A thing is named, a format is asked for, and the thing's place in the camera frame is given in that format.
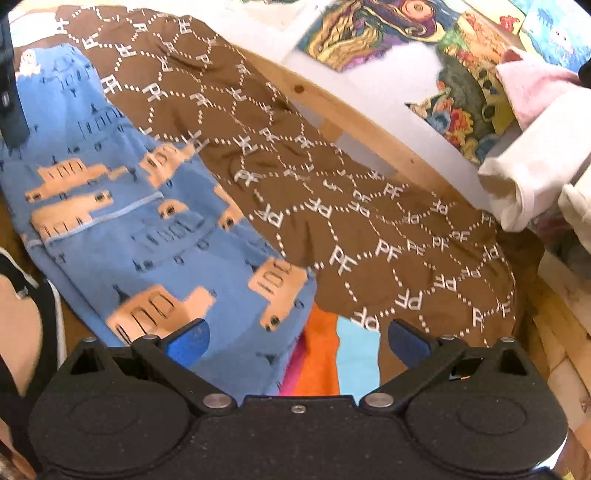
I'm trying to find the blue pants orange trucks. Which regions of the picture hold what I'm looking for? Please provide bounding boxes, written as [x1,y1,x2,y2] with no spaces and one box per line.
[1,44,317,400]

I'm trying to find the colorful striped bedsheet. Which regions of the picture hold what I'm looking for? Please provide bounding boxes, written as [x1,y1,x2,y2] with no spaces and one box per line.
[280,306,381,400]

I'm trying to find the brown PF patterned blanket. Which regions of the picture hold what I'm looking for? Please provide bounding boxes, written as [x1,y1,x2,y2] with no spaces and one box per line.
[0,4,546,384]

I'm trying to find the black white trimmed garment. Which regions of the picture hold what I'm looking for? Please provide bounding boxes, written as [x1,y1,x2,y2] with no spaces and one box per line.
[1,250,66,470]

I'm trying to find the cream hanging garment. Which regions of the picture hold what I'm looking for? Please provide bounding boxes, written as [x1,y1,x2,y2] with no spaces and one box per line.
[478,87,590,249]

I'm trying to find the pink hanging garment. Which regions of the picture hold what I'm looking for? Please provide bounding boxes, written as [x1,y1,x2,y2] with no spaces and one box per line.
[495,47,583,131]

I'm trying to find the wooden bed frame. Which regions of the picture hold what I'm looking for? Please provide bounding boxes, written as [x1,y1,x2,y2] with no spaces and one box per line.
[230,43,591,430]

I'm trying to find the dark floral wall poster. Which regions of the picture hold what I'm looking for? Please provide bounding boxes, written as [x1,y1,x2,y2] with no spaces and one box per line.
[407,9,515,165]

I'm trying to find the orange swirl wall poster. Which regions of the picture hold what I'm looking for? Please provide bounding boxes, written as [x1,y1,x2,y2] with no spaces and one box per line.
[297,0,467,72]

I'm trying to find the blue cartoon wall poster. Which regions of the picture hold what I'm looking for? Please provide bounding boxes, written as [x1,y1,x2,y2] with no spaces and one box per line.
[490,1,590,72]

